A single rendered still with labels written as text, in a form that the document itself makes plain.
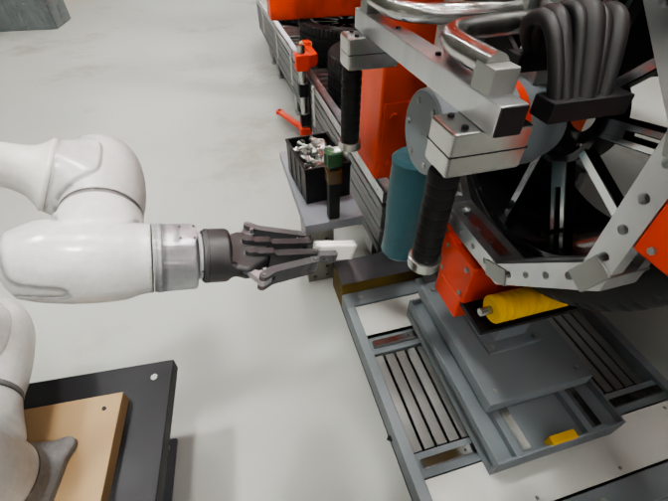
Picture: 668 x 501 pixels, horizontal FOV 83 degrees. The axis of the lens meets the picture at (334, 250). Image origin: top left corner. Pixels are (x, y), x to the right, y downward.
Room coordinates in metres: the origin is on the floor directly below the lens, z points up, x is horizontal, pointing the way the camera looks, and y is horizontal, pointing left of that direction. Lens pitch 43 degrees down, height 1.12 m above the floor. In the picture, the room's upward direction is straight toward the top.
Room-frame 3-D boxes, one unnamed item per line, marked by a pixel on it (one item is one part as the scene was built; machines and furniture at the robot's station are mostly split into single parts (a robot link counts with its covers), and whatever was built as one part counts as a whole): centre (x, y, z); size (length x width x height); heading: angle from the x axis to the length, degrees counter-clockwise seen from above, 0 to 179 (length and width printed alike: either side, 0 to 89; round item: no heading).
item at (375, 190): (2.24, 0.13, 0.28); 2.47 x 0.09 x 0.22; 16
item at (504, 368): (0.64, -0.47, 0.32); 0.40 x 0.30 x 0.28; 16
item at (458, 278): (0.60, -0.34, 0.48); 0.16 x 0.12 x 0.17; 106
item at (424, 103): (0.57, -0.23, 0.85); 0.21 x 0.14 x 0.14; 106
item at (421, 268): (0.36, -0.12, 0.83); 0.04 x 0.04 x 0.16
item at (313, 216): (1.03, 0.05, 0.44); 0.43 x 0.17 x 0.03; 16
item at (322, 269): (1.06, 0.06, 0.21); 0.10 x 0.10 x 0.42; 16
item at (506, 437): (0.58, -0.48, 0.13); 0.50 x 0.36 x 0.10; 16
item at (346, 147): (0.69, -0.03, 0.83); 0.04 x 0.04 x 0.16
